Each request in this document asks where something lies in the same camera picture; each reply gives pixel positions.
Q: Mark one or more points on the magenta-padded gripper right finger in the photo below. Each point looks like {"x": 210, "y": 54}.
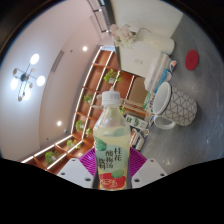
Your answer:
{"x": 150, "y": 171}

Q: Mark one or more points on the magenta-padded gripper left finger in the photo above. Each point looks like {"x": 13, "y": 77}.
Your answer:
{"x": 71, "y": 170}

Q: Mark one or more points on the yellow drink bottle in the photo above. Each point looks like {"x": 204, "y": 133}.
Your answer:
{"x": 111, "y": 146}

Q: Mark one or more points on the dark book stack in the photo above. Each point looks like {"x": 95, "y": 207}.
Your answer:
{"x": 137, "y": 139}

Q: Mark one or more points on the recessed ceiling light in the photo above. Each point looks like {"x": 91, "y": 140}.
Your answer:
{"x": 84, "y": 48}
{"x": 59, "y": 123}

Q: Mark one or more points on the green white carton box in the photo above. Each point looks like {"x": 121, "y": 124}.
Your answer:
{"x": 136, "y": 121}

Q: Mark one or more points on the tall green white carton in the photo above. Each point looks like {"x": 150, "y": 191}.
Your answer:
{"x": 148, "y": 101}

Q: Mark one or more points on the white mug, grey triangle pattern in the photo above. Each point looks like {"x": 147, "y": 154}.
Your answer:
{"x": 178, "y": 106}

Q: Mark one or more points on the tan chair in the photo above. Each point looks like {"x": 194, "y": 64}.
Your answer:
{"x": 138, "y": 90}

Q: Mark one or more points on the wooden shelf unit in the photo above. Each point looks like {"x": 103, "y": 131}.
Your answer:
{"x": 100, "y": 77}

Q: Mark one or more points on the multi-bulb ceiling lamp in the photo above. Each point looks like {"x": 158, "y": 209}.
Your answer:
{"x": 24, "y": 77}

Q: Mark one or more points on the ceiling air vent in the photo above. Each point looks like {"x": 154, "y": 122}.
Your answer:
{"x": 56, "y": 61}

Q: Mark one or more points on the flat round red coaster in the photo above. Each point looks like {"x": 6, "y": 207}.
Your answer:
{"x": 192, "y": 60}

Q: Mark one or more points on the pink flower bouquet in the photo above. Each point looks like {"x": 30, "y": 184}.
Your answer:
{"x": 122, "y": 35}

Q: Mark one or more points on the black ceiling track rail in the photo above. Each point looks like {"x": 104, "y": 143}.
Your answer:
{"x": 100, "y": 15}

